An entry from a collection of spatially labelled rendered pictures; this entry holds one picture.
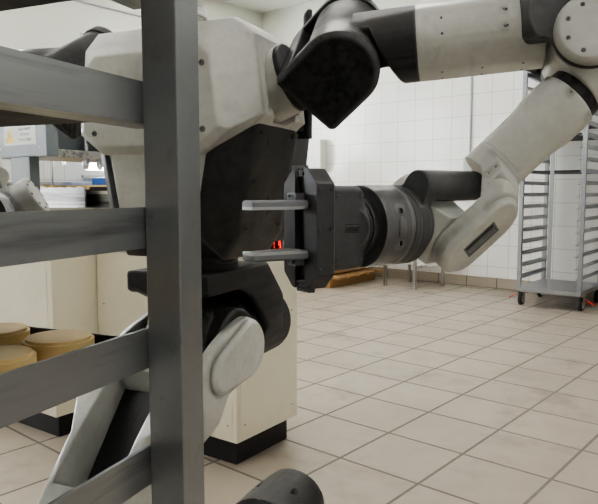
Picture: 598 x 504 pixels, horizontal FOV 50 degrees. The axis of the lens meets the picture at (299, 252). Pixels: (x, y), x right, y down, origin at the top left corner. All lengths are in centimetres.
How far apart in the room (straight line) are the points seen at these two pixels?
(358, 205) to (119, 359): 30
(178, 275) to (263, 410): 180
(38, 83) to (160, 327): 19
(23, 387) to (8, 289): 227
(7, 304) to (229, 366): 190
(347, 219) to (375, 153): 623
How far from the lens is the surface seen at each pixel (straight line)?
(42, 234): 41
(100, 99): 45
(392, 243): 67
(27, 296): 257
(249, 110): 80
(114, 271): 246
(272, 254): 61
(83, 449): 86
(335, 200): 64
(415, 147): 662
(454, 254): 73
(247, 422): 219
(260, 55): 83
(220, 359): 84
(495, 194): 74
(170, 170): 47
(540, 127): 77
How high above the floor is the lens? 90
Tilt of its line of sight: 5 degrees down
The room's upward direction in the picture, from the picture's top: straight up
